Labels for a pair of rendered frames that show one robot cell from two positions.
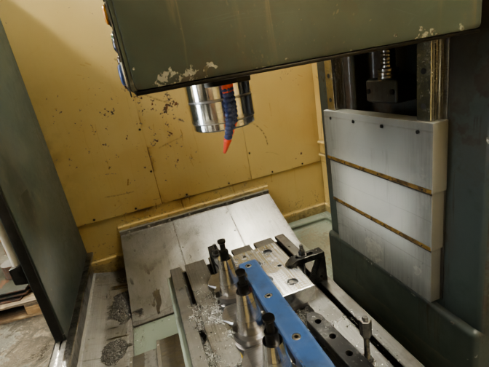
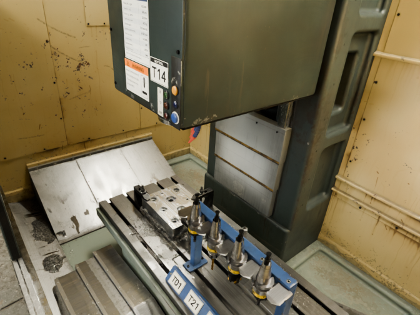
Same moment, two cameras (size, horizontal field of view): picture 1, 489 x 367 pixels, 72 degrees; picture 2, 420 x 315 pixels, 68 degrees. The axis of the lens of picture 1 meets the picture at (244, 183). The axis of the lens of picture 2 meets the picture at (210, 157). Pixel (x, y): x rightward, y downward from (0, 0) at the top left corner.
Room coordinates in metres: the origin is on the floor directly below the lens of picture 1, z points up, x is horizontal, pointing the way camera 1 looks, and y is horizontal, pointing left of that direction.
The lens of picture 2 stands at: (-0.26, 0.41, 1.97)
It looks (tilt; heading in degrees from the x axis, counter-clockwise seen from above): 29 degrees down; 334
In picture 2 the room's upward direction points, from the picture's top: 4 degrees clockwise
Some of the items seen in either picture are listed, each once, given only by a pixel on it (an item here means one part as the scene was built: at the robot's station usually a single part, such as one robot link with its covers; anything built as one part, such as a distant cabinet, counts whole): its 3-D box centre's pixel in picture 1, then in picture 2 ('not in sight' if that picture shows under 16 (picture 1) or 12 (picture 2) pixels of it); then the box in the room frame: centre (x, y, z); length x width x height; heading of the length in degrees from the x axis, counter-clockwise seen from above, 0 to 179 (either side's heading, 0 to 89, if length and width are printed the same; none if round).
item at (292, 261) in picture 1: (305, 264); (202, 197); (0.95, -0.15, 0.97); 0.13 x 0.03 x 0.15; 105
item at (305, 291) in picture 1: (260, 278); (175, 207); (0.93, 0.00, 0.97); 0.29 x 0.23 x 0.05; 15
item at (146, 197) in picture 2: (217, 261); (142, 196); (1.06, 0.14, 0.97); 0.13 x 0.03 x 0.15; 15
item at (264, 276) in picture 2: not in sight; (265, 270); (0.22, -0.03, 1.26); 0.04 x 0.04 x 0.07
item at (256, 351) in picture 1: (265, 357); (225, 247); (0.38, 0.01, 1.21); 0.07 x 0.05 x 0.01; 105
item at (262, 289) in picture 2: not in sight; (262, 281); (0.22, -0.03, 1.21); 0.06 x 0.06 x 0.03
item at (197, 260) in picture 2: not in sight; (196, 238); (0.61, 0.02, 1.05); 0.10 x 0.05 x 0.30; 105
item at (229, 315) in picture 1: (241, 311); (205, 229); (0.49, 0.04, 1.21); 0.07 x 0.05 x 0.01; 105
